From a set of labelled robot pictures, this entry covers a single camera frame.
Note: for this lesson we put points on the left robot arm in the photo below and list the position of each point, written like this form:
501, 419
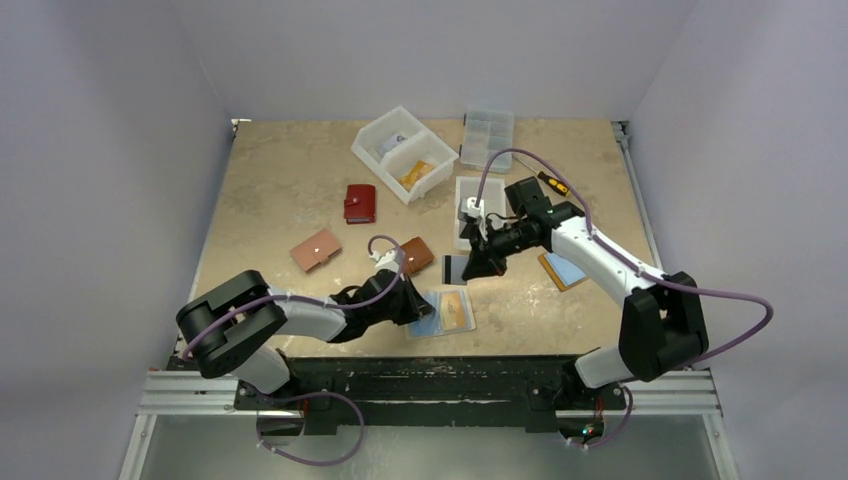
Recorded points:
227, 329

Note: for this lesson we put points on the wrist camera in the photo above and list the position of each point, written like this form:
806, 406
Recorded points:
472, 209
391, 260

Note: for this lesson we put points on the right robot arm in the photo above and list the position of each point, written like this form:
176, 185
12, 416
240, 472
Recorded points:
662, 323

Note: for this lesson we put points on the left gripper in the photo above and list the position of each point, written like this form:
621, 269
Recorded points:
416, 305

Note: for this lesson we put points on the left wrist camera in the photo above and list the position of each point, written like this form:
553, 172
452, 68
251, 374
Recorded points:
391, 260

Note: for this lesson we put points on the card in bin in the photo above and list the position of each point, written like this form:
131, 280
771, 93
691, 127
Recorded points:
389, 144

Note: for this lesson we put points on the red card holder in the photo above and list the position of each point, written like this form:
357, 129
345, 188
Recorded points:
360, 204

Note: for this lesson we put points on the silver credit card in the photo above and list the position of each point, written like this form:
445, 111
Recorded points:
453, 267

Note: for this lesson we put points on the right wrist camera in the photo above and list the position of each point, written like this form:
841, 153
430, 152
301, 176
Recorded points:
472, 209

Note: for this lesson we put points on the pink card holder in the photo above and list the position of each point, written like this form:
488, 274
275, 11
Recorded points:
316, 250

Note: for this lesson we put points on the white small bin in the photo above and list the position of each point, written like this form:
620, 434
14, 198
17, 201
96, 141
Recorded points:
494, 204

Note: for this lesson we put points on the clear compartment organizer box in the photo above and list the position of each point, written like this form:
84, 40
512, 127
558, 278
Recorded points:
485, 133

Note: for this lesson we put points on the yellow black screwdriver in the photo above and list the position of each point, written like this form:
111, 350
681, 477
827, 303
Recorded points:
553, 183

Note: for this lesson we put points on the tan card holder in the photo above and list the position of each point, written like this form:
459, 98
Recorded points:
564, 274

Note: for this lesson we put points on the brown card holder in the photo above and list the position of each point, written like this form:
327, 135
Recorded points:
417, 256

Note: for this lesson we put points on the yellow item in bin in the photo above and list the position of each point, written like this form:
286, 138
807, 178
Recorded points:
420, 170

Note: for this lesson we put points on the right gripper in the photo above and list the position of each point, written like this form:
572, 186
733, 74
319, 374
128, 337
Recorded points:
488, 245

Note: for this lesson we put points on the white divided bin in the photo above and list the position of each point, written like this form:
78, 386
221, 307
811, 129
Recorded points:
422, 144

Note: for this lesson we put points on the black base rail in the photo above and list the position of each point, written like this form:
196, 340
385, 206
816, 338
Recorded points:
524, 391

